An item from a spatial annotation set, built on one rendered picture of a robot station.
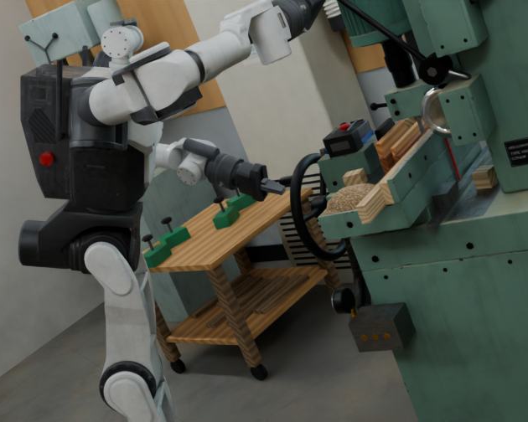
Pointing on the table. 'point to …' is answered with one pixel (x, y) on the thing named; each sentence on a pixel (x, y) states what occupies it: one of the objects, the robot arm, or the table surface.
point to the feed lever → (434, 69)
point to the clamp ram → (382, 130)
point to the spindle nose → (398, 64)
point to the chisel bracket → (406, 100)
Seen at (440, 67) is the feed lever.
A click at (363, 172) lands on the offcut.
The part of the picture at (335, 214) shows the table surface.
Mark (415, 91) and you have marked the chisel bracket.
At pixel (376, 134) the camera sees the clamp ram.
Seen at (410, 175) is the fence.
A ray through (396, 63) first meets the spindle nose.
